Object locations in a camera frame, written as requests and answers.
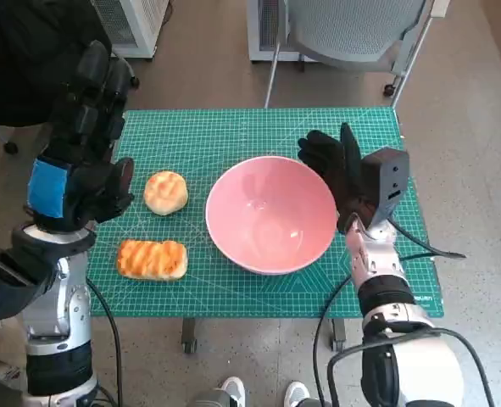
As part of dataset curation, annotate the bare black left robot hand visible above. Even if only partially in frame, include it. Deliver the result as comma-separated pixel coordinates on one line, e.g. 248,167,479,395
25,40,136,232

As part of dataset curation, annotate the grey mesh chair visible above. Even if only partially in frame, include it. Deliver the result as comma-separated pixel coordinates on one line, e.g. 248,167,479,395
264,0,440,109

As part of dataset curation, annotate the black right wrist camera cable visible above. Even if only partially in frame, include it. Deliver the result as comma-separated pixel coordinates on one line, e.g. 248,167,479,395
312,220,467,407

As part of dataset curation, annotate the white shoe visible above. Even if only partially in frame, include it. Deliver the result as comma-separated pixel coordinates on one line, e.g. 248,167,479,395
221,376,247,407
283,380,311,407

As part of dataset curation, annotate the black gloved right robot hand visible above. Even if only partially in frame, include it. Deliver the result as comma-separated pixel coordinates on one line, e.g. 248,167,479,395
297,122,381,233

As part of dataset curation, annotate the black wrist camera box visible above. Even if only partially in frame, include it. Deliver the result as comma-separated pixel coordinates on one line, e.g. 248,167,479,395
0,248,58,326
359,147,410,226

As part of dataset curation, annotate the rectangular toy bread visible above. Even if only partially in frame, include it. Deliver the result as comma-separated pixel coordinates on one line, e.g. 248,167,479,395
117,238,189,281

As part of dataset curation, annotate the green cutting mat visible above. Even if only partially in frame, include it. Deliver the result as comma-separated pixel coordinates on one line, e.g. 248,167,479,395
89,108,445,319

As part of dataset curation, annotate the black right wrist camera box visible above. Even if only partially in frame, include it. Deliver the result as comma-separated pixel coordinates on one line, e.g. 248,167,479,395
359,147,410,226

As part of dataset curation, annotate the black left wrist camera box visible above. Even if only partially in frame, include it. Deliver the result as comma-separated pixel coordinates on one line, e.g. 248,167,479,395
0,248,58,326

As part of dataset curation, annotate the round toy bread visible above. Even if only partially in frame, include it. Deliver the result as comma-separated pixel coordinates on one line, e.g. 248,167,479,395
142,170,189,216

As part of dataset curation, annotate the white air purifier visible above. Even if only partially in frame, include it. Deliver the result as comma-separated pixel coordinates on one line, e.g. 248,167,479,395
248,0,319,64

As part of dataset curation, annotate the pink bowl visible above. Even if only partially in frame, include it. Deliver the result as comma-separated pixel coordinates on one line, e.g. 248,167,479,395
205,155,338,276

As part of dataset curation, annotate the white grille cabinet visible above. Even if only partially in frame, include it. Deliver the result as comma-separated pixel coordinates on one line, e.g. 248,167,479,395
91,0,170,59

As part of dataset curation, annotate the black right arm loop cable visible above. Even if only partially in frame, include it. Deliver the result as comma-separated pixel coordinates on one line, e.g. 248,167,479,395
326,326,497,407

